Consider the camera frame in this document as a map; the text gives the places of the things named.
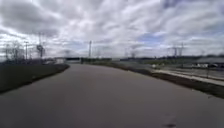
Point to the group of bare trees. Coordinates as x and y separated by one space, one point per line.
13 53

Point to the pole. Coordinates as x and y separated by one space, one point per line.
90 50
40 50
26 51

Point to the low building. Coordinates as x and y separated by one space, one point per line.
210 62

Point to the dark grass field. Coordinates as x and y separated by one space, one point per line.
20 75

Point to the grey asphalt path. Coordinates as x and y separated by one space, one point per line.
100 100

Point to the grass strip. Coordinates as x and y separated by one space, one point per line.
186 83

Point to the pale road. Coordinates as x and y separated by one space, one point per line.
193 78

